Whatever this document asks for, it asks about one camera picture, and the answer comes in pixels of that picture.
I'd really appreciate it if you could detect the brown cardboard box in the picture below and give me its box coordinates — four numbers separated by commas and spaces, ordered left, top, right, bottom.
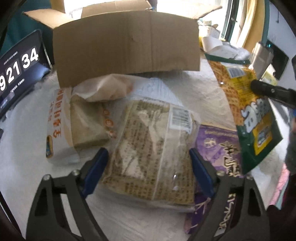
23, 0, 223, 88

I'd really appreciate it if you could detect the right hand in glove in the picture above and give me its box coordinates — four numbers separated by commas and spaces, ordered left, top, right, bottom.
285, 117, 296, 175

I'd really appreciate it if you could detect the yellow green noodle snack bag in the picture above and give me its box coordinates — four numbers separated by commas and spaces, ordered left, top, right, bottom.
205, 54, 282, 174

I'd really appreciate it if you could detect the pale crumpled pastry bag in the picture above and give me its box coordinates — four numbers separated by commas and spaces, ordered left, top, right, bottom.
72, 74, 137, 102

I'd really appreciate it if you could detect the grey cloth bundle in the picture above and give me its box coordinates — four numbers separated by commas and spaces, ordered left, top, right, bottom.
229, 45, 251, 60

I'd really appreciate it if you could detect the white orange bread bag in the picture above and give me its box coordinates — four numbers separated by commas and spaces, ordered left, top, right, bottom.
46, 88, 116, 166

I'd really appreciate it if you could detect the silver metal tumbler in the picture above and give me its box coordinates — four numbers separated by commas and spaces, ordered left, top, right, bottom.
250, 42, 274, 75

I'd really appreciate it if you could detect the teal curtain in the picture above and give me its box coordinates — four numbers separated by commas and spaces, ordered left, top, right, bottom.
1, 0, 54, 64

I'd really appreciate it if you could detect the black tablet clock display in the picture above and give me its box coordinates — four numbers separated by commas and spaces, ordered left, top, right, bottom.
1, 30, 52, 118

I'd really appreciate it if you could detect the purple snack bag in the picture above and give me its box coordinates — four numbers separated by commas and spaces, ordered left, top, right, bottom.
184, 124, 242, 234

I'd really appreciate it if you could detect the white electronic device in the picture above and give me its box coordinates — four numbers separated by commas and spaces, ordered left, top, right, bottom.
201, 36, 239, 60

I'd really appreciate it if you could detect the clear printed cracker packet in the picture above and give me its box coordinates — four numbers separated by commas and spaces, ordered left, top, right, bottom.
101, 98, 200, 210

